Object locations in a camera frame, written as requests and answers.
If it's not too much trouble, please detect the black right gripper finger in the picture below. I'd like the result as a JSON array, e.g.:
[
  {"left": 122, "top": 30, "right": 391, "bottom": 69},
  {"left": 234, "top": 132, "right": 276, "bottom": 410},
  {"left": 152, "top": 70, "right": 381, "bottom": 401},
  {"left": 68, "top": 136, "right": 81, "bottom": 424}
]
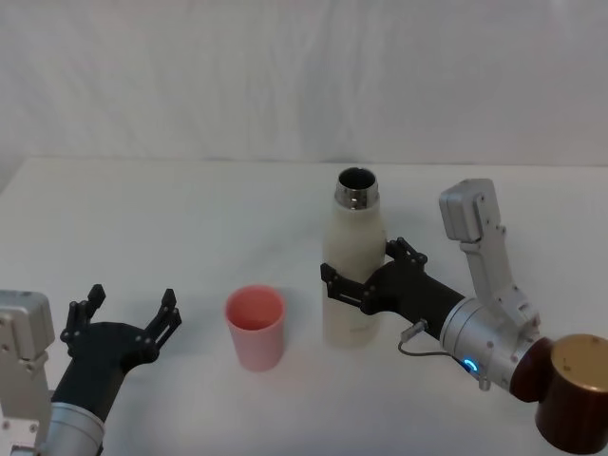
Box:
[
  {"left": 385, "top": 236, "right": 428, "bottom": 267},
  {"left": 320, "top": 262, "right": 376, "bottom": 314}
]

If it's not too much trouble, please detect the white table cloth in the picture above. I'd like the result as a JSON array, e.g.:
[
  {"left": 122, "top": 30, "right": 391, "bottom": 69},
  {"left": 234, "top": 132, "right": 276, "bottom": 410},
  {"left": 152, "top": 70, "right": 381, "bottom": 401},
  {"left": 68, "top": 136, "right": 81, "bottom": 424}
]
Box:
[{"left": 0, "top": 156, "right": 608, "bottom": 456}]

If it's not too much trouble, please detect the pink cup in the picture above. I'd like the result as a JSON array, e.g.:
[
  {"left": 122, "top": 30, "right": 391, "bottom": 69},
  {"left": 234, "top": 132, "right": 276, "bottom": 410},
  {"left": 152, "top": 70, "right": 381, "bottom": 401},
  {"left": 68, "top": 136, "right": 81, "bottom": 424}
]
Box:
[{"left": 223, "top": 283, "right": 287, "bottom": 372}]

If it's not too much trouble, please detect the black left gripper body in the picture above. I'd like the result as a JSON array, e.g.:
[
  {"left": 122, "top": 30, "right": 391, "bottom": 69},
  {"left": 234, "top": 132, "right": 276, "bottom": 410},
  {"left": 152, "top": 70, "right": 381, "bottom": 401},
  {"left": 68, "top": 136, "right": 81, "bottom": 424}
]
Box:
[{"left": 50, "top": 320, "right": 161, "bottom": 424}]

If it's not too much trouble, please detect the thin grey cable silver plug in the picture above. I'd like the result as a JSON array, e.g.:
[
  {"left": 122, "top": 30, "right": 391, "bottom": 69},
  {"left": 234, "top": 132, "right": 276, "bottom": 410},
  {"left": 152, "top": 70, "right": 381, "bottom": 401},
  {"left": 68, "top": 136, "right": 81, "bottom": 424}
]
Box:
[{"left": 397, "top": 320, "right": 469, "bottom": 370}]

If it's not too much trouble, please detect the cream vacuum bottle steel neck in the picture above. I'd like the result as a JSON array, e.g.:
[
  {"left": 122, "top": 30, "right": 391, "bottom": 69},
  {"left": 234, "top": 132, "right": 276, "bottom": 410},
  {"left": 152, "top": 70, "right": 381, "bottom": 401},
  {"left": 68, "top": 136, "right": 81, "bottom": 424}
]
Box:
[{"left": 321, "top": 165, "right": 389, "bottom": 351}]

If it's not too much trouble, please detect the white curtain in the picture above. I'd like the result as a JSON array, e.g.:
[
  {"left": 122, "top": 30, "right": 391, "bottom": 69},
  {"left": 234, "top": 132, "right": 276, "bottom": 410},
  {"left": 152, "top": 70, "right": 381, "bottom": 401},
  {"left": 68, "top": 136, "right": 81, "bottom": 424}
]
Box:
[{"left": 0, "top": 0, "right": 608, "bottom": 167}]

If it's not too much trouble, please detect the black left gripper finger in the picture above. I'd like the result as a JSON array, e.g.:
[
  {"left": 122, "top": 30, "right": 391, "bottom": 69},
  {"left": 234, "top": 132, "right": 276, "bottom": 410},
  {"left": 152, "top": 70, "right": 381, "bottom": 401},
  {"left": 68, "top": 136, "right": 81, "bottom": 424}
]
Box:
[
  {"left": 135, "top": 288, "right": 184, "bottom": 357},
  {"left": 60, "top": 283, "right": 106, "bottom": 346}
]

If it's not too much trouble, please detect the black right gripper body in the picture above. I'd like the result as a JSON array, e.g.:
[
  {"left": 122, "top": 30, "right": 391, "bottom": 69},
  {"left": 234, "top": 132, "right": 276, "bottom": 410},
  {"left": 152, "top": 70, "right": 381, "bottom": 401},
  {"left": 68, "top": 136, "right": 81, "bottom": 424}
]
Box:
[{"left": 360, "top": 259, "right": 466, "bottom": 343}]

